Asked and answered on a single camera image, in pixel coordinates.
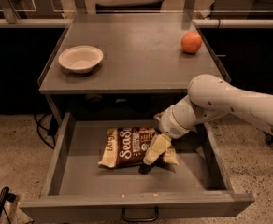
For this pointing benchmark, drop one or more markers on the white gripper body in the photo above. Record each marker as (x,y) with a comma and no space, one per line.
(170,124)

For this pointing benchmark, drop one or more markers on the brown sea salt chip bag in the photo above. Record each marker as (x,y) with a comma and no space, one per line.
(128,146)

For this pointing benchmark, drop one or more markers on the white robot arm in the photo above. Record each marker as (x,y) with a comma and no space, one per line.
(209,98)

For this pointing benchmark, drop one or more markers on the grey cabinet counter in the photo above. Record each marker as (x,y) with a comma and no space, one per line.
(142,54)

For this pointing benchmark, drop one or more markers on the open grey top drawer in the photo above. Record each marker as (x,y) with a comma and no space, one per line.
(77,189)

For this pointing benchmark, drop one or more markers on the orange fruit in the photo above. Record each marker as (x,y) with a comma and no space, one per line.
(191,42)

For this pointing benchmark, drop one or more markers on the black caster wheel base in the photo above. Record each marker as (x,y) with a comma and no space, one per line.
(268,138)

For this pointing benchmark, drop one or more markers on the white paper bowl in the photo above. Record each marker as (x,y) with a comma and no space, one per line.
(81,59)

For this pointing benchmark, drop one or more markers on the black metal drawer handle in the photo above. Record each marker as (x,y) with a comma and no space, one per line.
(140,215)

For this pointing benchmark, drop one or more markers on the white horizontal rail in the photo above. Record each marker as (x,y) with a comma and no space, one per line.
(198,23)

